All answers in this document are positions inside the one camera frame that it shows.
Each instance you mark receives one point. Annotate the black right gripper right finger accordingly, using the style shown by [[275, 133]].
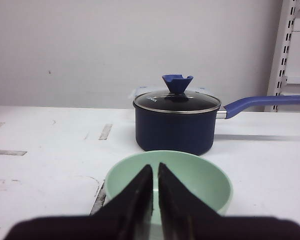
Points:
[[183, 215]]

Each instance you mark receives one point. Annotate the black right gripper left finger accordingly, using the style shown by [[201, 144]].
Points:
[[128, 215]]

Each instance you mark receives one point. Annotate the green bowl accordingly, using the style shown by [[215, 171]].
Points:
[[201, 177]]

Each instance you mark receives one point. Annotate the dark blue saucepan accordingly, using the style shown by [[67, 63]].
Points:
[[193, 133]]

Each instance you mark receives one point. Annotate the glass pot lid blue knob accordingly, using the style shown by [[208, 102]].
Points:
[[176, 98]]

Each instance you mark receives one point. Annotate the white slotted shelf upright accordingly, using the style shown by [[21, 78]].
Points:
[[285, 70]]

